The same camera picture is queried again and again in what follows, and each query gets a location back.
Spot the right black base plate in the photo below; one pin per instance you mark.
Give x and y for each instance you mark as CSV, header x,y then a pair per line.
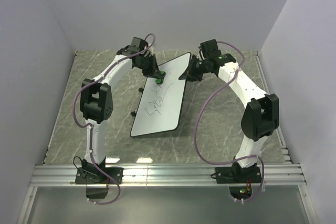
x,y
237,175

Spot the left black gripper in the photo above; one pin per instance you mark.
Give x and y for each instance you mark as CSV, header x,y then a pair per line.
x,y
154,72

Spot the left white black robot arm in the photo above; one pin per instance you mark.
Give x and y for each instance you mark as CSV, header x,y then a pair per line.
x,y
96,102

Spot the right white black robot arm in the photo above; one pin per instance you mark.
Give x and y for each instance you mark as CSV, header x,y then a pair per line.
x,y
261,114

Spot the green whiteboard eraser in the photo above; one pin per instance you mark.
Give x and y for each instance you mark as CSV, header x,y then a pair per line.
x,y
160,77

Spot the aluminium front rail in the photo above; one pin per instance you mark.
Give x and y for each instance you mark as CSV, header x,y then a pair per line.
x,y
180,175

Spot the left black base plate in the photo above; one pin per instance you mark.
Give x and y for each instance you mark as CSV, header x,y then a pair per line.
x,y
87,178

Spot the white whiteboard black frame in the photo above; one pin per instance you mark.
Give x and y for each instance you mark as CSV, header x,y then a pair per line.
x,y
160,106

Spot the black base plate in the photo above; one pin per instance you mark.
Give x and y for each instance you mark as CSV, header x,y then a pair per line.
x,y
87,178
237,175

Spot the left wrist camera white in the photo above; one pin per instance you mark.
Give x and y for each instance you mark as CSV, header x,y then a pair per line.
x,y
149,52

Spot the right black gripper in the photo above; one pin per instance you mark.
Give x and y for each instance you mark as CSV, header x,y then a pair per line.
x,y
189,74

